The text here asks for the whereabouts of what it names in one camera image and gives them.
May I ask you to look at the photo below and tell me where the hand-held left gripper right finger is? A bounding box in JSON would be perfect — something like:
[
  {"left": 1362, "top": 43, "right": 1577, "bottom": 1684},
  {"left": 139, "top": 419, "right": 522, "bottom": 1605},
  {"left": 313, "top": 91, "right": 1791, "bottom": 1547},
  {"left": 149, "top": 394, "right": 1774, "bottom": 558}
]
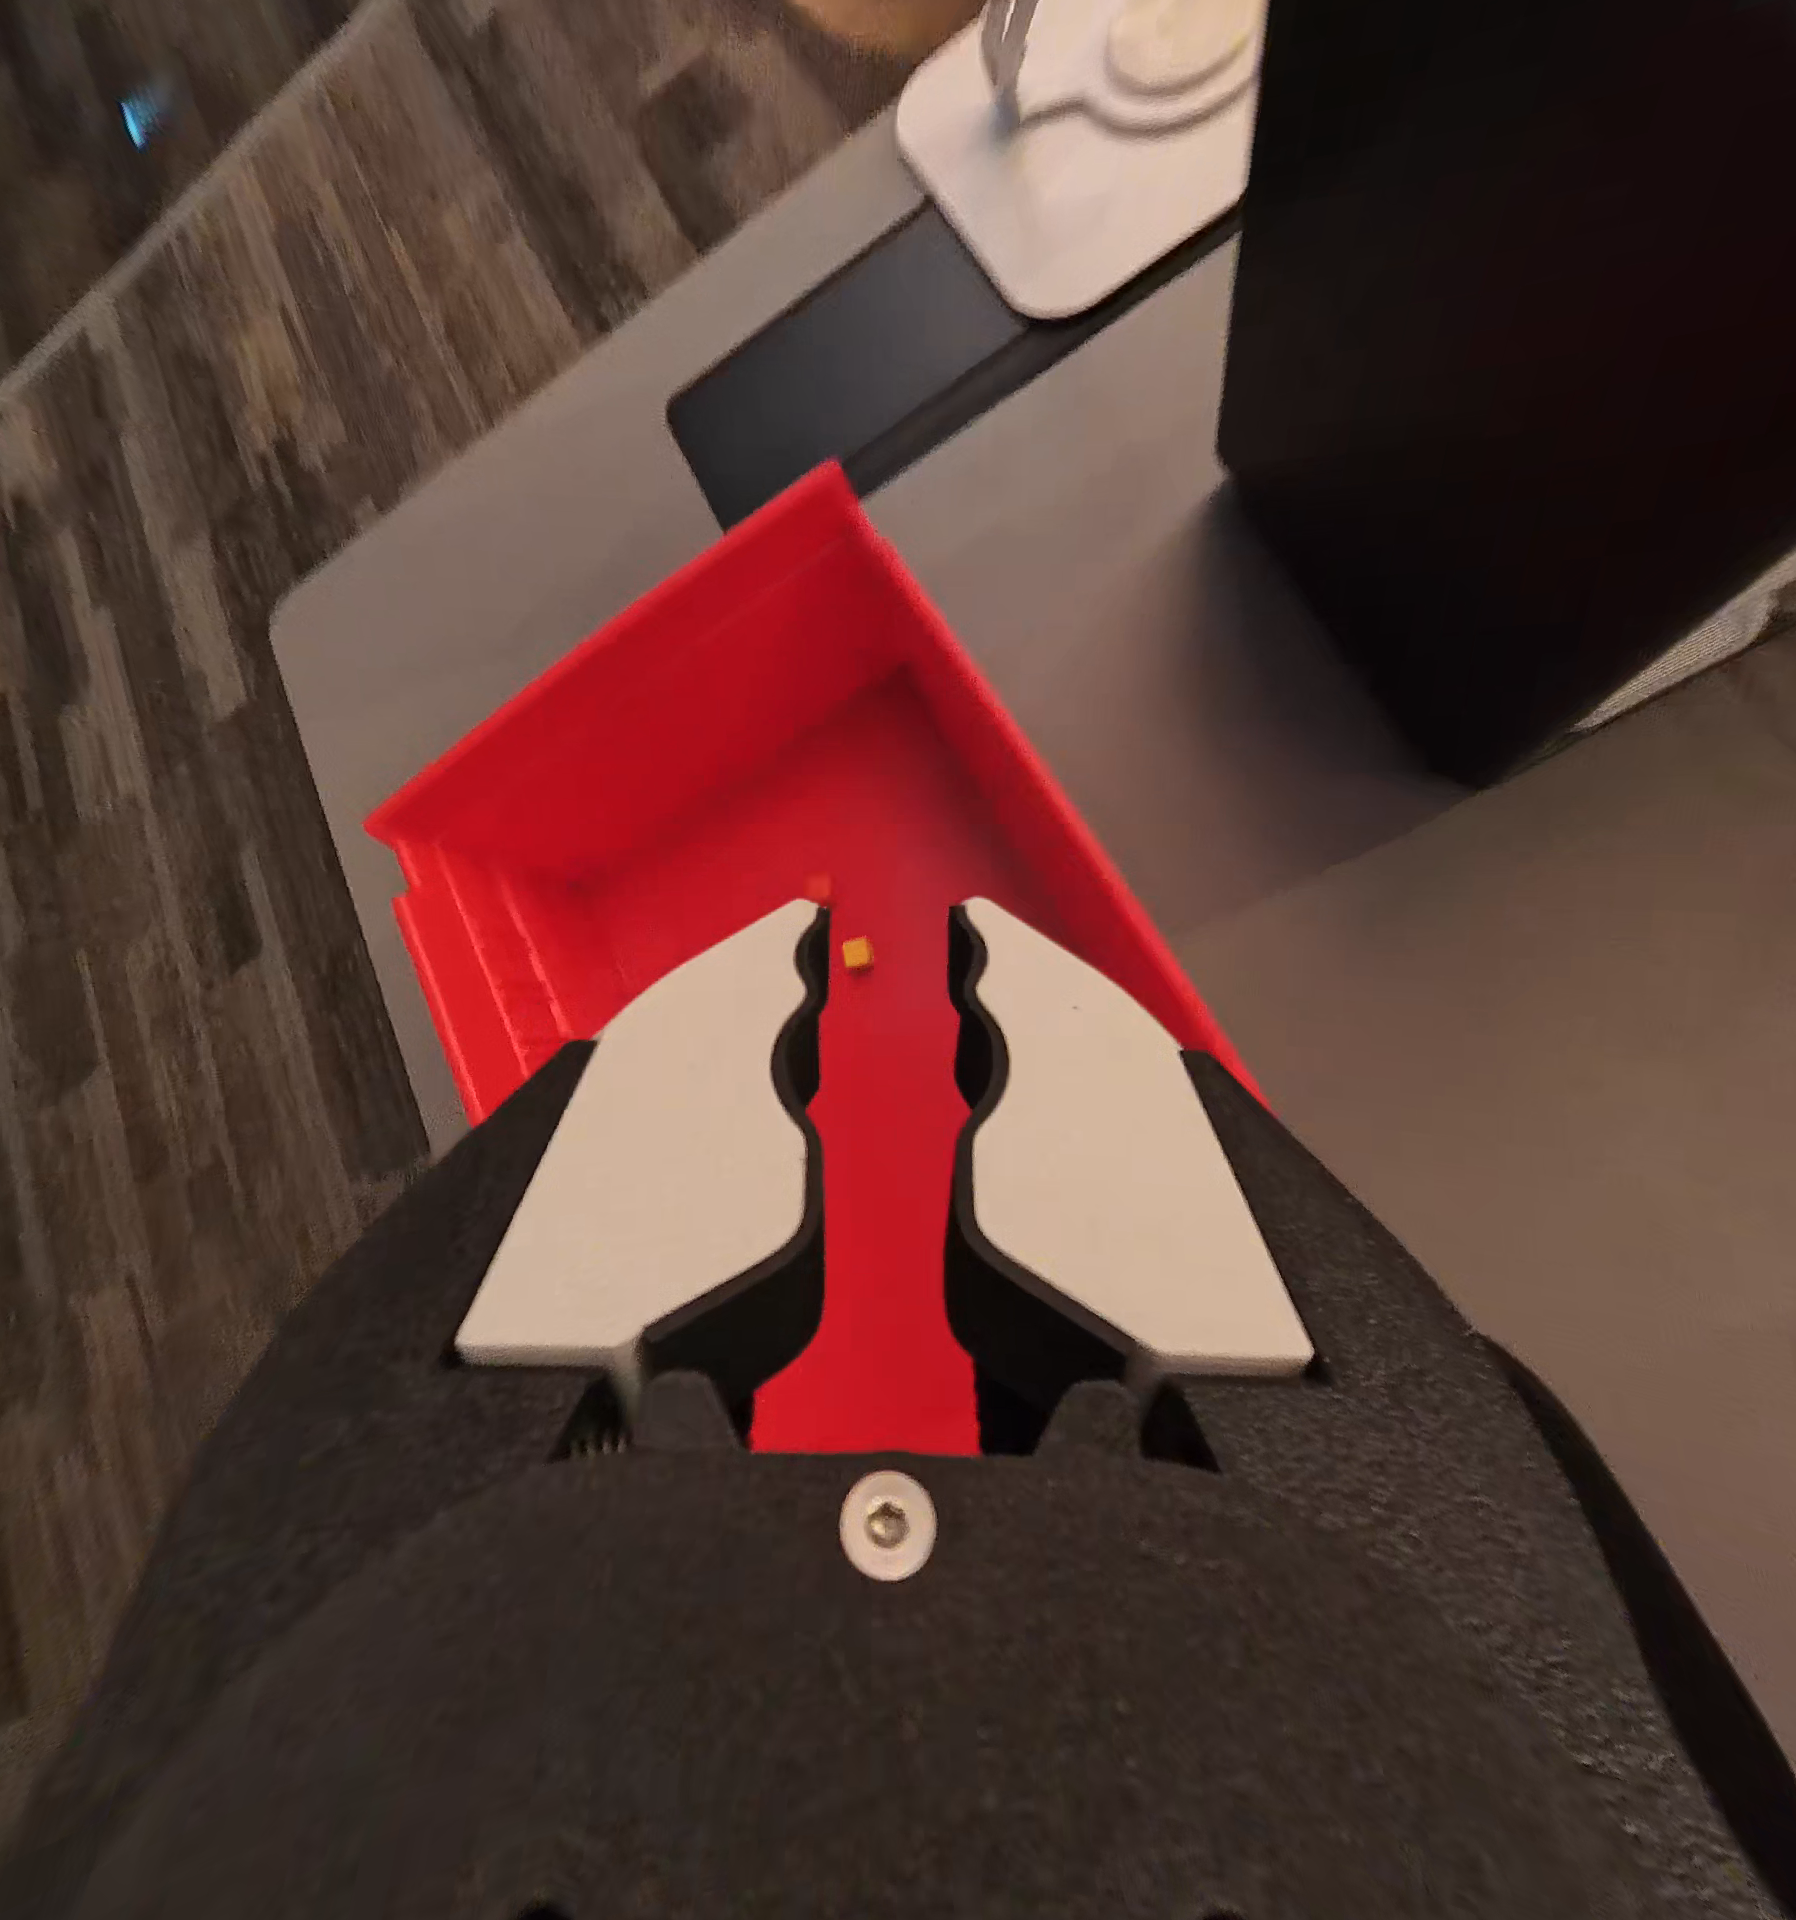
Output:
[{"left": 951, "top": 896, "right": 1321, "bottom": 1381}]

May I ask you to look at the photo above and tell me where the red plastic bin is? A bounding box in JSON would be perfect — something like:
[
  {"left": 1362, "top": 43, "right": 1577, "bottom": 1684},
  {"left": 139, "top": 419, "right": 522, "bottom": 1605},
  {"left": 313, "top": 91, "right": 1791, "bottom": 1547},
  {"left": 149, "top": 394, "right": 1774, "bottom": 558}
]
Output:
[{"left": 367, "top": 458, "right": 1261, "bottom": 1456}]

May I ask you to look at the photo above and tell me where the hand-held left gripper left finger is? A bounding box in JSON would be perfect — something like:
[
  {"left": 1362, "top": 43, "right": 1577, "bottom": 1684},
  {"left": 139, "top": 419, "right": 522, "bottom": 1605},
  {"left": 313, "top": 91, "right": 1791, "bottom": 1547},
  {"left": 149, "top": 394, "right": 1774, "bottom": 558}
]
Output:
[{"left": 456, "top": 901, "right": 831, "bottom": 1381}]

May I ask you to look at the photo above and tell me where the black drawer cabinet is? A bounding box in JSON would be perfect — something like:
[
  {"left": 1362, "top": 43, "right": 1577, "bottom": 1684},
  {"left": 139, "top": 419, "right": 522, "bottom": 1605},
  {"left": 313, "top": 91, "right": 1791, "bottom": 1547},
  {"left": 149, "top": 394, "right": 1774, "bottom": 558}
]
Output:
[{"left": 1220, "top": 0, "right": 1796, "bottom": 787}]

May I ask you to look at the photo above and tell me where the white stand base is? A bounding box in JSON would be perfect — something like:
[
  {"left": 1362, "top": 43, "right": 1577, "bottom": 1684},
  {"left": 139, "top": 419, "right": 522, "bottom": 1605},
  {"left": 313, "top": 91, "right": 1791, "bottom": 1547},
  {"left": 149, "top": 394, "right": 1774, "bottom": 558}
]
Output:
[{"left": 895, "top": 0, "right": 1268, "bottom": 322}]

